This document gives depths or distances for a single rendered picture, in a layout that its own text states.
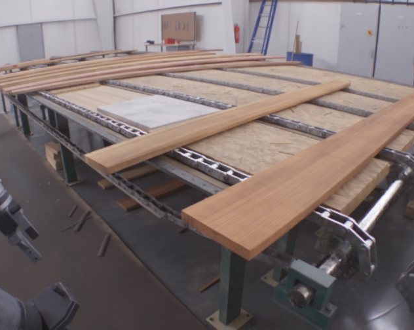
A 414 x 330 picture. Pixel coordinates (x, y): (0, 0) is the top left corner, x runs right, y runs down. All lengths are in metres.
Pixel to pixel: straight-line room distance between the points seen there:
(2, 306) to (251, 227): 0.48
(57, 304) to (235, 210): 0.44
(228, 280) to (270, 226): 0.68
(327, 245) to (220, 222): 0.30
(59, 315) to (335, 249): 0.63
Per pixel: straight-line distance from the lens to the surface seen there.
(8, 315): 0.42
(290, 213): 0.72
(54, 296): 0.47
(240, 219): 0.69
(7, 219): 0.82
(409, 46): 6.22
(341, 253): 0.81
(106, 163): 0.99
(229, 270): 1.28
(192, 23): 9.96
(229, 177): 0.94
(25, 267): 2.09
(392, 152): 1.34
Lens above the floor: 1.26
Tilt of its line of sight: 24 degrees down
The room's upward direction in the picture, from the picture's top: straight up
